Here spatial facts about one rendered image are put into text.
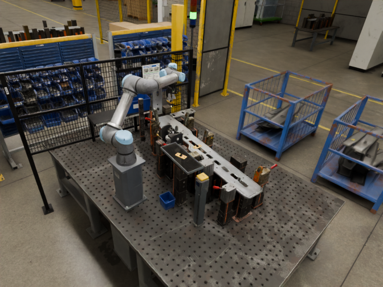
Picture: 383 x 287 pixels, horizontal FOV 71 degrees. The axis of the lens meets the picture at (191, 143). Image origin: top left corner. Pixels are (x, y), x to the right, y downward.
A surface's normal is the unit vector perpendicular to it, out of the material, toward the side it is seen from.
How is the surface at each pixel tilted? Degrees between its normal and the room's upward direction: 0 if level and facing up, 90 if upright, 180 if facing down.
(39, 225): 0
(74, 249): 0
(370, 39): 90
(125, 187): 90
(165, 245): 0
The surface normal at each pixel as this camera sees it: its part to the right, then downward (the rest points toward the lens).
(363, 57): -0.76, 0.33
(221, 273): 0.05, -0.84
